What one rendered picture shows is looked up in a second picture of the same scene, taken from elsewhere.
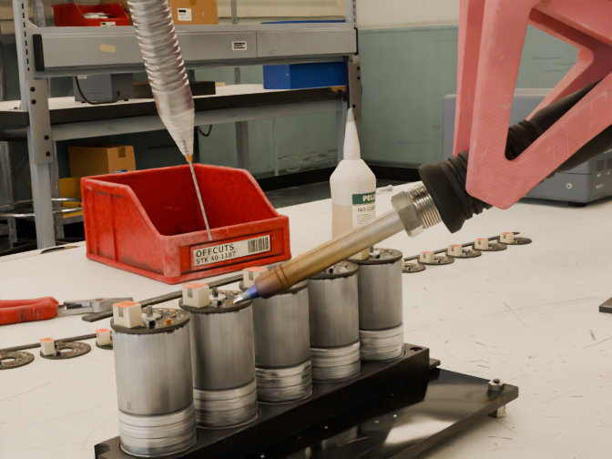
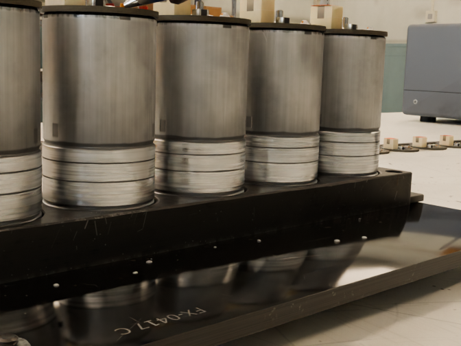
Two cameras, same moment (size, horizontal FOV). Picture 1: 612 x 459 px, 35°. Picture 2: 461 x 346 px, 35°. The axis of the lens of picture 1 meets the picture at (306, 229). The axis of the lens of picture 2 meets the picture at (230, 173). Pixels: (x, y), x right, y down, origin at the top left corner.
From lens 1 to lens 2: 18 cm
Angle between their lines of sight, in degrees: 4
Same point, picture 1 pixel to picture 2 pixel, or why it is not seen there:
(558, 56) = not seen: outside the picture
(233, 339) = (116, 63)
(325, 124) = not seen: hidden behind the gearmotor
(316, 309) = (261, 75)
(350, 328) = (307, 110)
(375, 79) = not seen: hidden behind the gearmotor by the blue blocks
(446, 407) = (441, 235)
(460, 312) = (433, 180)
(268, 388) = (175, 171)
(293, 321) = (222, 68)
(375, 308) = (345, 98)
